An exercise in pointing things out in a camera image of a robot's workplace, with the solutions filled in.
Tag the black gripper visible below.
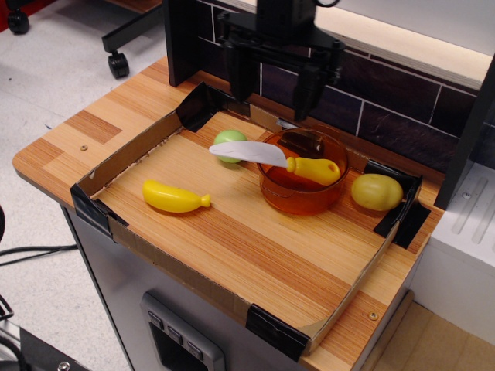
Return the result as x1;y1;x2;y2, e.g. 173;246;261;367
217;1;345;121

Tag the toy knife yellow handle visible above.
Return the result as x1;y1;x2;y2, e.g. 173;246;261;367
209;141;342;186

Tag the cardboard fence with black tape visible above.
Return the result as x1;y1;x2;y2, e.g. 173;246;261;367
67;82;441;370

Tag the orange transparent plastic pot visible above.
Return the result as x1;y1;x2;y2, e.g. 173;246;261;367
258;125;349;216

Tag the green toy apple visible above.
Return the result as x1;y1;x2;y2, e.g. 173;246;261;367
213;129;248;163

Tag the yellow-green toy potato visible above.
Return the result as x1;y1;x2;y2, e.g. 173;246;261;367
351;173;404;211

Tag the yellow toy banana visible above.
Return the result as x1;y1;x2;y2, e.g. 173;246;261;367
142;179;211;213

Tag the light wooden shelf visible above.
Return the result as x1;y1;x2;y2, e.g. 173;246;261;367
208;0;494;92

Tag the black chair base with casters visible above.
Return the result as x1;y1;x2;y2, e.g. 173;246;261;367
1;1;163;79

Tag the grey oven control panel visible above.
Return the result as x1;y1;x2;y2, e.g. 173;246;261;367
140;293;226;371

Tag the black vertical post left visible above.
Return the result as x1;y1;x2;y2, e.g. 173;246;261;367
162;0;200;87

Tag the black vertical post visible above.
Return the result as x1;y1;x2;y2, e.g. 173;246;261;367
162;0;200;87
434;58;494;210

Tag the black vertical post right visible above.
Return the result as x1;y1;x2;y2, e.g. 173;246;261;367
434;58;494;210

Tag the black floor cable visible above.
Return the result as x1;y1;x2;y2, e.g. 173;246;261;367
0;243;78;267

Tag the metal frame with screw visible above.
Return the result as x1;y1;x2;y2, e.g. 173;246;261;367
1;297;87;371

